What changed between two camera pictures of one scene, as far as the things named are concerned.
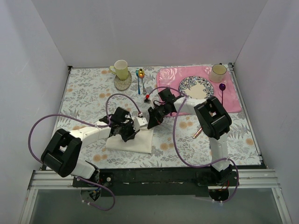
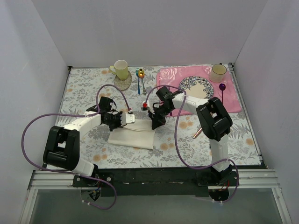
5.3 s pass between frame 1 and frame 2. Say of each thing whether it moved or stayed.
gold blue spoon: stayed
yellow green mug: stayed
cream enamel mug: stayed
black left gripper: moved
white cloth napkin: moved
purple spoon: stayed
